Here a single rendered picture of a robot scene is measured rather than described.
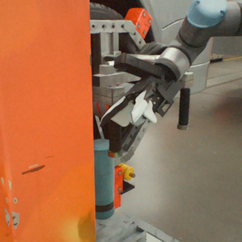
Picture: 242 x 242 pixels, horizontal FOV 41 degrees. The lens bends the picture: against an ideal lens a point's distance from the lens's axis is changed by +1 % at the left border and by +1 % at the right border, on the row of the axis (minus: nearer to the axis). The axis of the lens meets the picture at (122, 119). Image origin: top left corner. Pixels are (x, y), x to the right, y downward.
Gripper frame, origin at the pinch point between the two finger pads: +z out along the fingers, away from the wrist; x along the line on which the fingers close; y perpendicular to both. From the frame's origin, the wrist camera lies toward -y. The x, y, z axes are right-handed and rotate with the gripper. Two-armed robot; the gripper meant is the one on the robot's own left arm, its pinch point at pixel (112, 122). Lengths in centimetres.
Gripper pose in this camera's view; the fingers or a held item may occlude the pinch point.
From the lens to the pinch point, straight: 70.1
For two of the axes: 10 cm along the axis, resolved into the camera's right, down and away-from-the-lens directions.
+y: 6.3, 7.1, 3.1
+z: -5.9, 7.0, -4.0
